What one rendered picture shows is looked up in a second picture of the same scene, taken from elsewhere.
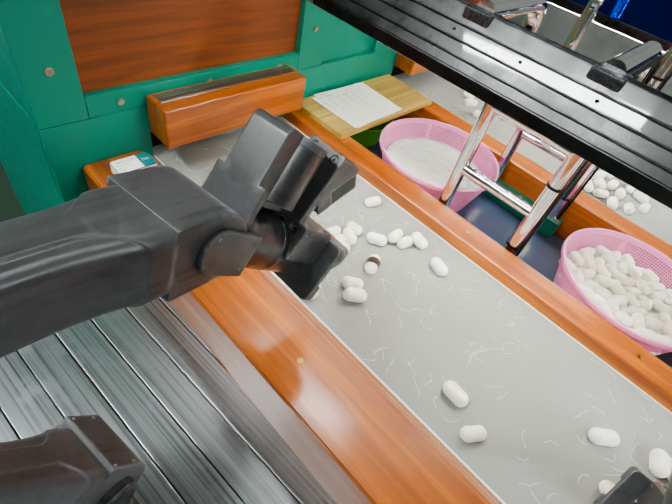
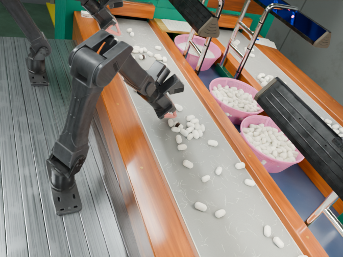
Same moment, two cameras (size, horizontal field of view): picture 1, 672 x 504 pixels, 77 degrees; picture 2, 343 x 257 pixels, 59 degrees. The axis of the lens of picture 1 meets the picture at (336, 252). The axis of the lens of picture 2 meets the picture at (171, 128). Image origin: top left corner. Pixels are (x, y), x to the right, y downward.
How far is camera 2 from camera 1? 103 cm
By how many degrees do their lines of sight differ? 19
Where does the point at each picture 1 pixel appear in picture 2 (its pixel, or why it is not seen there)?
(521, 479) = (143, 102)
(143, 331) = (68, 52)
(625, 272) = (243, 97)
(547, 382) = (174, 96)
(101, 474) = (43, 38)
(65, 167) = (69, 8)
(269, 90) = (139, 6)
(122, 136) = not seen: hidden behind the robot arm
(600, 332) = (204, 94)
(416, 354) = not seen: hidden behind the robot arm
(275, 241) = (95, 6)
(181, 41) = not seen: outside the picture
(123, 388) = (55, 58)
